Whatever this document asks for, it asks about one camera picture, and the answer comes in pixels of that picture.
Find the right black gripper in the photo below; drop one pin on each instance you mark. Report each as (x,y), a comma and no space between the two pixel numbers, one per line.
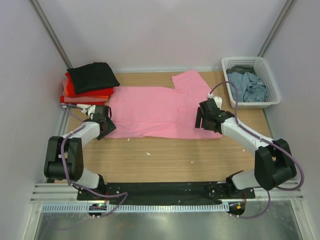
(198,118)

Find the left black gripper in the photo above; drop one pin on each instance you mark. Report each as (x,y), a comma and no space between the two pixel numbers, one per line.
(110,127)

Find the pink t-shirt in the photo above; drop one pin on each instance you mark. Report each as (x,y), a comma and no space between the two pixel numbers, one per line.
(160,112)

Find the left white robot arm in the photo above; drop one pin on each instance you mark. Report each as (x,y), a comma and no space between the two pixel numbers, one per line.
(64,155)

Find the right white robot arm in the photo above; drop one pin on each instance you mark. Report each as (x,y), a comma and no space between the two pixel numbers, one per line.
(273,162)

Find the white patterned folded t-shirt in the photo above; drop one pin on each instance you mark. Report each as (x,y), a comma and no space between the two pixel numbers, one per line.
(76,106)

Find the red folded t-shirt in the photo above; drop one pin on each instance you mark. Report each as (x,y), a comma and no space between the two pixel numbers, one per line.
(69,90)

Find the orange folded t-shirt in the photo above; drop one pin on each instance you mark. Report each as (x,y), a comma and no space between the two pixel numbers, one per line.
(80,99)

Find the grey-blue crumpled t-shirt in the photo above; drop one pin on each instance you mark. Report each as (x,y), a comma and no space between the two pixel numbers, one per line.
(250,87)

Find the black folded t-shirt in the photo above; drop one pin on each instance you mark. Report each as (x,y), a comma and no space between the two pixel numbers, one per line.
(92,77)

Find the white plastic basket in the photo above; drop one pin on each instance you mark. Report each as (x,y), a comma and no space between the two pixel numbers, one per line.
(262,71)

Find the olive crumpled t-shirt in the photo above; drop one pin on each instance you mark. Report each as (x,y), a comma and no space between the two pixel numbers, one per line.
(241,69)

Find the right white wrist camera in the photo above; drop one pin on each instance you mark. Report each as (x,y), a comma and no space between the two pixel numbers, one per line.
(218,100)

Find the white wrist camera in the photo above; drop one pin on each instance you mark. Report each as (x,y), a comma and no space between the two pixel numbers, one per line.
(218,100)
(87,109)

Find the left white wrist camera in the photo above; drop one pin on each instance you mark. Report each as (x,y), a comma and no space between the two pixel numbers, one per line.
(87,109)

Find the left aluminium corner post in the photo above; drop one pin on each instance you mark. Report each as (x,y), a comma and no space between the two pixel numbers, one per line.
(50,31)

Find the aluminium corner post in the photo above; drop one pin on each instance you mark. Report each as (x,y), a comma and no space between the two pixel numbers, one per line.
(276,27)
(50,31)

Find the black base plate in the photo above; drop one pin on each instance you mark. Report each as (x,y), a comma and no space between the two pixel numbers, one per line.
(177,193)

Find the white slotted cable duct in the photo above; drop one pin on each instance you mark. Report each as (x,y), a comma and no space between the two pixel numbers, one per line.
(101,209)

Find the right aluminium corner post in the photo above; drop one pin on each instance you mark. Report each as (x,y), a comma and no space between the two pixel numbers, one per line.
(276,27)

